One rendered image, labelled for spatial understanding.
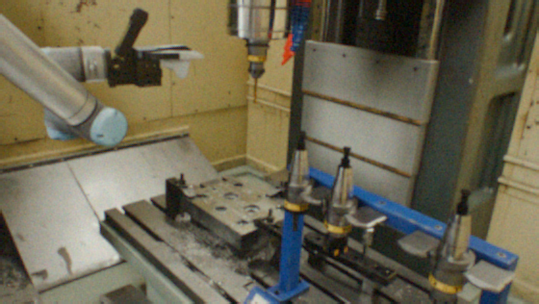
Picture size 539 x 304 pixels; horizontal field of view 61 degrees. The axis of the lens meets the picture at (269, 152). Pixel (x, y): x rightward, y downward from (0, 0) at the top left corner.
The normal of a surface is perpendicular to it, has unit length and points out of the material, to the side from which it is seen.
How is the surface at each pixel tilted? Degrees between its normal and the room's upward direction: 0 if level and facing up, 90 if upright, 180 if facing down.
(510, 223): 90
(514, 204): 90
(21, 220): 24
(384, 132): 90
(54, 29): 90
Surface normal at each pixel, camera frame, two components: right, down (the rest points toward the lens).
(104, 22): 0.67, 0.29
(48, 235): 0.33, -0.74
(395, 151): -0.72, 0.19
